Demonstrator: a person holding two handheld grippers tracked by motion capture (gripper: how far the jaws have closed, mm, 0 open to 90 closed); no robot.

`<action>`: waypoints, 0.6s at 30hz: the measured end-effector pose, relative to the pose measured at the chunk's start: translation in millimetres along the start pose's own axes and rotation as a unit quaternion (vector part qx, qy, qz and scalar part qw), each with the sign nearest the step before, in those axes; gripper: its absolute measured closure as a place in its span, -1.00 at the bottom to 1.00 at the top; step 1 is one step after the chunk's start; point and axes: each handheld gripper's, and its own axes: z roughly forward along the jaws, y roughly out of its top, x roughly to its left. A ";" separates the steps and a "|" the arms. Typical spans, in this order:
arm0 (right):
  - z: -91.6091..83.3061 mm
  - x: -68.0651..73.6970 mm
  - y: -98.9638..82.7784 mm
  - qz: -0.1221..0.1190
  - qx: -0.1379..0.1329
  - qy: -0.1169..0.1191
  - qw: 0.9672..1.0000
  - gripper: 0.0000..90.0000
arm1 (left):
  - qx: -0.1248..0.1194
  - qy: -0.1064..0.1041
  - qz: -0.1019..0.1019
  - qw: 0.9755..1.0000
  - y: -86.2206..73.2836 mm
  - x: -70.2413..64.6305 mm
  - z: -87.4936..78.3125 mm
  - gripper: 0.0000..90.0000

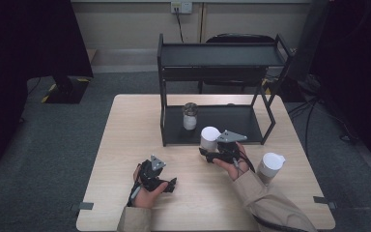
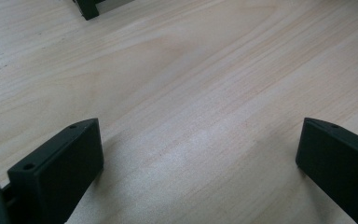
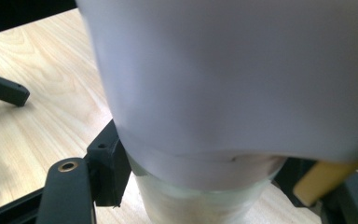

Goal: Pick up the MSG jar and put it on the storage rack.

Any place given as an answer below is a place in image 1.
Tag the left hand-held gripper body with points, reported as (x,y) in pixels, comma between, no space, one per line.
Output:
(151,175)

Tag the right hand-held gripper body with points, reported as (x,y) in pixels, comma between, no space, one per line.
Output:
(228,151)

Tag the white-lid jar with yellow contents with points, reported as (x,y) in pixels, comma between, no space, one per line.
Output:
(208,137)

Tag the black two-tier metal shelf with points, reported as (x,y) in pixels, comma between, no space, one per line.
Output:
(212,124)

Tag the glass shaker with metal lid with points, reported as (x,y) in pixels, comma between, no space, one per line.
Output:
(190,121)

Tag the white-lid jar with brown contents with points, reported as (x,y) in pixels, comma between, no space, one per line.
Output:
(269,167)

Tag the person's right hand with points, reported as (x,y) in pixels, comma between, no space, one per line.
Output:
(235,170)

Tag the person's left hand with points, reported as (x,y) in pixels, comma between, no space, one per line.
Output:
(146,198)

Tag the black chair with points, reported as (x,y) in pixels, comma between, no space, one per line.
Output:
(238,39)

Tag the black stand base yellow stripes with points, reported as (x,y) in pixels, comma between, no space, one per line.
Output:
(66,92)

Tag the dark upright panel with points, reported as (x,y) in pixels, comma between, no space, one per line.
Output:
(309,45)

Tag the dark curtain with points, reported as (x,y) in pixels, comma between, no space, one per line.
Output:
(360,64)
(19,64)

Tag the grey table bracket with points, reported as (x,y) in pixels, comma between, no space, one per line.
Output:
(323,201)
(83,206)

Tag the white wall socket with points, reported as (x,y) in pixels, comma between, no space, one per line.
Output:
(181,7)

